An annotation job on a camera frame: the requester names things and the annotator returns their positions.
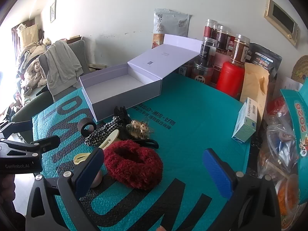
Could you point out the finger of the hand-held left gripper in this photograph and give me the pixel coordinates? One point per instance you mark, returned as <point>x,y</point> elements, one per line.
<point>28,149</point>
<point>19,126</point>

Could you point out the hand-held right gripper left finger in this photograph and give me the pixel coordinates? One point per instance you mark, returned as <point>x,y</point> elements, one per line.
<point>90,170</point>

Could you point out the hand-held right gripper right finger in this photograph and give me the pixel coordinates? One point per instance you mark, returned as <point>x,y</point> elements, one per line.
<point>215,173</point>

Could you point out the pink round case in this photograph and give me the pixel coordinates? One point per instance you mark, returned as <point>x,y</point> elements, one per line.
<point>97,179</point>

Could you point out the cream hair claw clip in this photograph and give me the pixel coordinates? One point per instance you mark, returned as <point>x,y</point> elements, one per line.
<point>109,138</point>

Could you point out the black white checkered scrunchie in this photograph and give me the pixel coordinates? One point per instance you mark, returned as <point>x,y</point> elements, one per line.
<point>102,131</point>

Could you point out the dark round hair cuff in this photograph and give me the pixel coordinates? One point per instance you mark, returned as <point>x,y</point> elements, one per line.
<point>83,125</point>

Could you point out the red fuzzy scrunchie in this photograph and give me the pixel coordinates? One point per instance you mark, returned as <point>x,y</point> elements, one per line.
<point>142,170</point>

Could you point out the black hair claw clip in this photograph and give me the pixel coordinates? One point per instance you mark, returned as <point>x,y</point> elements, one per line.
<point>121,115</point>

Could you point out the black long hair clip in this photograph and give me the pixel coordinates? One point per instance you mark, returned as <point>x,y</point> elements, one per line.
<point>148,143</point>

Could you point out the clear clip with bear ornaments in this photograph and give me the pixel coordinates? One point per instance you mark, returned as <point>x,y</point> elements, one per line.
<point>140,127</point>

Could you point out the white gift box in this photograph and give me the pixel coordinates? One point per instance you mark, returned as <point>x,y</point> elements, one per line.
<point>115,81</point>

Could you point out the dark green chair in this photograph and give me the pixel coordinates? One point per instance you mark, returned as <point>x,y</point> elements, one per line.
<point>26,108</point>

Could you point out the teal white medicine box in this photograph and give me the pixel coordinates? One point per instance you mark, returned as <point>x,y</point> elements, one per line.
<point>245,122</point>

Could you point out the pile of clothes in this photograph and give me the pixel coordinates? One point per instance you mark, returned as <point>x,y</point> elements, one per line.
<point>31,60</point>

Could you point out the clear plastic bag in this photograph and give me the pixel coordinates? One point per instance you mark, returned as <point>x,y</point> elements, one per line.
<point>279,137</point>

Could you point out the grey hoodie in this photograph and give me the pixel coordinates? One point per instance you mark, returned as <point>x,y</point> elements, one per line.
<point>62,65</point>

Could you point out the orange food cup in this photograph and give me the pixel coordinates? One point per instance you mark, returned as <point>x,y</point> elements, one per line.
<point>287,195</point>

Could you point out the red bottle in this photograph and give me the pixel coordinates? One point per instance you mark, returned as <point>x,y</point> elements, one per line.
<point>229,81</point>

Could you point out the teal round printed container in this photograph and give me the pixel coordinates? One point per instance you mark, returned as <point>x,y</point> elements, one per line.
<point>299,130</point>

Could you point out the kraft paper bag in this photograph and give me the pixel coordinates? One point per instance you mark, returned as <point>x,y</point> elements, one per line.
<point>255,84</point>

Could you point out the grey chair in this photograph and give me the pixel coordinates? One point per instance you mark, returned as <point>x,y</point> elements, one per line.
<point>80,50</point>

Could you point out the short jar with red label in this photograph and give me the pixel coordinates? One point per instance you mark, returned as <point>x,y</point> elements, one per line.
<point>203,73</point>

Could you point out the cardboard box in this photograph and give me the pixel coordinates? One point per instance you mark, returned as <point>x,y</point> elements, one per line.
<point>74,39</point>

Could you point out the white paper sheet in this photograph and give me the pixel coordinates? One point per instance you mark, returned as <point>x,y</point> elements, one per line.
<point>291,84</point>

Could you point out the clear jar with black label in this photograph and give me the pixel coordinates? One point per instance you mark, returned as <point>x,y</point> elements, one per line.
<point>207,51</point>

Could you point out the clear jar with brown contents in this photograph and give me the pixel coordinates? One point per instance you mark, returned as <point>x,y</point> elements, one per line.
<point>240,50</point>

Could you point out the black printed packet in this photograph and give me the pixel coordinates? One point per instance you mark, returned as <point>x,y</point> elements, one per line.
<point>267,57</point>

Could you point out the clear jar with dark contents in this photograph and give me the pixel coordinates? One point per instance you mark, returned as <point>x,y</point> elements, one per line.
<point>223,38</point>

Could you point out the woven round mat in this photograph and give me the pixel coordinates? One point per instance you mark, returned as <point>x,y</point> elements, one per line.
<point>300,68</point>

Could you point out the clear jar with red contents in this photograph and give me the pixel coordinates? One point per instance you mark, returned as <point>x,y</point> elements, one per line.
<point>210,30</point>

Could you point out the grey printed pouch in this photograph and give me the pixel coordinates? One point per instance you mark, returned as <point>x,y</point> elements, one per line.
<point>172,22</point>

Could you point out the small wall picture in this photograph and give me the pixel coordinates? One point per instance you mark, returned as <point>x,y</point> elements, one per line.
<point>53,8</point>

